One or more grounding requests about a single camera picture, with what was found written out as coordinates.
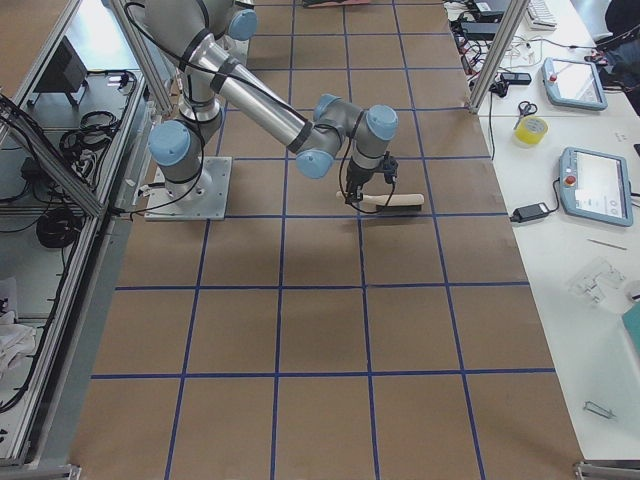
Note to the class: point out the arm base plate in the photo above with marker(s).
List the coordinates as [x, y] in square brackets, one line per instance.
[206, 199]

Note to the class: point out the black handled scissors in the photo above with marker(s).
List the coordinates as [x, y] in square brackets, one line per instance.
[525, 109]

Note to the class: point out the far blue teach pendant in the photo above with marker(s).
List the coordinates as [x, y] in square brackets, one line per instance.
[573, 84]

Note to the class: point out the near blue teach pendant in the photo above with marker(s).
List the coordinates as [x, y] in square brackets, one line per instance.
[595, 186]

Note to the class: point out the aluminium frame post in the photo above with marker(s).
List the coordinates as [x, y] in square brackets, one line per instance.
[505, 33]

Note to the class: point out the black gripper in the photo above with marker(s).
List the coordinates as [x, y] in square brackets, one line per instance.
[356, 179]

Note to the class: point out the blue teach pendant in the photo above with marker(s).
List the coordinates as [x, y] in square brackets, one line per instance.
[595, 186]
[573, 84]

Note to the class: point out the beige hand brush black bristles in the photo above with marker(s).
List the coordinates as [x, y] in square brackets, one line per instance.
[387, 203]

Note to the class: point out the white crumpled cloth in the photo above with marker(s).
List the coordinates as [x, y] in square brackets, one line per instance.
[17, 340]

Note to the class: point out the black monitor under frame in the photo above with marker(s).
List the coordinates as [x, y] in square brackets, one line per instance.
[65, 73]

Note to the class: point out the clear plastic bag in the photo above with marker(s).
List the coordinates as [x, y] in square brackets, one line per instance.
[601, 284]

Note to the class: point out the black power adapter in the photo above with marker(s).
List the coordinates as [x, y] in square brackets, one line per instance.
[531, 212]

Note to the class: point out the yellow tape roll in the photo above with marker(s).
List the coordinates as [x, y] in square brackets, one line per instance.
[529, 131]

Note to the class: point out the metal clip on desk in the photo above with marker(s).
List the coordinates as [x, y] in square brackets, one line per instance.
[599, 410]

